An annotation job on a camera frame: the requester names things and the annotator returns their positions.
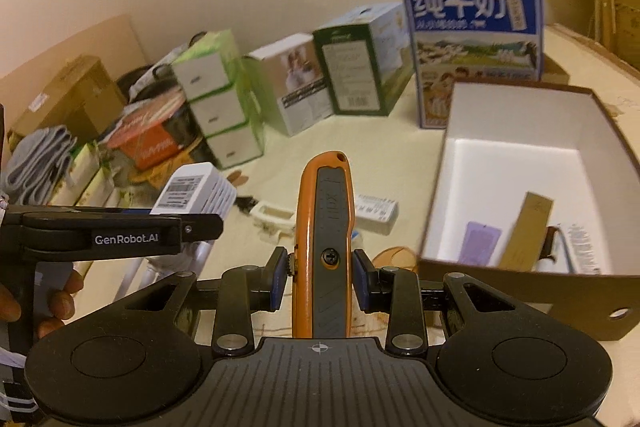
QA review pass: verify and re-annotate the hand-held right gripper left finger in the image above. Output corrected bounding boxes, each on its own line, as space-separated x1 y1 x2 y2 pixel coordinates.
77 247 291 358

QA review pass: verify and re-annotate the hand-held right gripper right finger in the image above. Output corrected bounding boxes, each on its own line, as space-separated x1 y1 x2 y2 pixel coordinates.
351 248 557 358

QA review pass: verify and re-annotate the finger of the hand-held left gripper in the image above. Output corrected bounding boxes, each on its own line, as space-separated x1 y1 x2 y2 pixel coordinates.
179 213 225 241

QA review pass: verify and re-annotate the white power adapter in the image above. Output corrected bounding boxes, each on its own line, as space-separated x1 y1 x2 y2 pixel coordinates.
120 162 237 304

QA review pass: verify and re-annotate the white plastic clip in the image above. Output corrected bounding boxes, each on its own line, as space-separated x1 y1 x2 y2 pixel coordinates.
249 202 296 239

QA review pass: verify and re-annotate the white medicine box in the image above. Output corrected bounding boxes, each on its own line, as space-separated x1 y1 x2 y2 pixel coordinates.
352 193 400 236

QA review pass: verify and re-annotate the orange utility knife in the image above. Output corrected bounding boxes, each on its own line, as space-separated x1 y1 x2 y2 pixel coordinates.
291 150 356 339

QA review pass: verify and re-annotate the purple tube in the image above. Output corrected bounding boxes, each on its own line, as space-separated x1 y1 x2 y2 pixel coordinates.
460 221 501 267

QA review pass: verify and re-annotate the gold white box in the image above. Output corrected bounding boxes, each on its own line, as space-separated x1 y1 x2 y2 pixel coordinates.
498 192 555 272

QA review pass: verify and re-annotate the brown cardboard box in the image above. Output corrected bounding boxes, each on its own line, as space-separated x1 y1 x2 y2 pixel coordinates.
417 80 640 342

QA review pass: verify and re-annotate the black white small bottle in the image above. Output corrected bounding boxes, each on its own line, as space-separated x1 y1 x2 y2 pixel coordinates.
532 226 562 273

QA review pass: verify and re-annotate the white tube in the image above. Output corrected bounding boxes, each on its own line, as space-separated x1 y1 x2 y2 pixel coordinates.
560 223 602 276

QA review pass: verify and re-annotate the person's left hand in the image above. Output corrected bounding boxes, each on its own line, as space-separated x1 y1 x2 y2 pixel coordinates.
0 268 85 341

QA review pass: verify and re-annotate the stack of yellow rice packets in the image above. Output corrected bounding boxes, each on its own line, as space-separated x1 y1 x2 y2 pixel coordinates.
50 142 102 208

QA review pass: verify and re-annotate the orange instant rice bowl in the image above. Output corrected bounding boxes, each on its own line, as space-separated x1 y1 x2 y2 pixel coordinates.
129 139 222 186

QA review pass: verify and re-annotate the grey towel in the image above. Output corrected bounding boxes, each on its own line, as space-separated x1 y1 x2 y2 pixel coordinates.
0 124 79 204

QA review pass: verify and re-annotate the red instant rice bowl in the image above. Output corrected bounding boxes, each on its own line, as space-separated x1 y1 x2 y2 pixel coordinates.
99 87 202 170

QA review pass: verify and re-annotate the brown shipping carton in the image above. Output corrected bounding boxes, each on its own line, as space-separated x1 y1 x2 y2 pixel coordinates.
10 55 127 138

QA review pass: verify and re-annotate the white green photo box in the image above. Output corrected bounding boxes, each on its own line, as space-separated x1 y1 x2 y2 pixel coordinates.
247 33 335 137

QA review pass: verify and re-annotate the wooden board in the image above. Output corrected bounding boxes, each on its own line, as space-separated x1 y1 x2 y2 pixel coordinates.
0 14 151 100

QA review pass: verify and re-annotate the dark green box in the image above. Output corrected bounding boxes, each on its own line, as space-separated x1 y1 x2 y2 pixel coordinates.
313 18 416 116

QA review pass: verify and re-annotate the blue milk carton box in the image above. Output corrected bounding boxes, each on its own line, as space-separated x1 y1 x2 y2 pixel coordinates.
399 0 545 129

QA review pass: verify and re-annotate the brown cardboard sheet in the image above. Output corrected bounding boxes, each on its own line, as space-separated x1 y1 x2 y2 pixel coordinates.
607 0 640 68

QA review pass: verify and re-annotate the black rope-handled bag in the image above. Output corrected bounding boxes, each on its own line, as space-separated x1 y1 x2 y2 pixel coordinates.
116 61 182 102

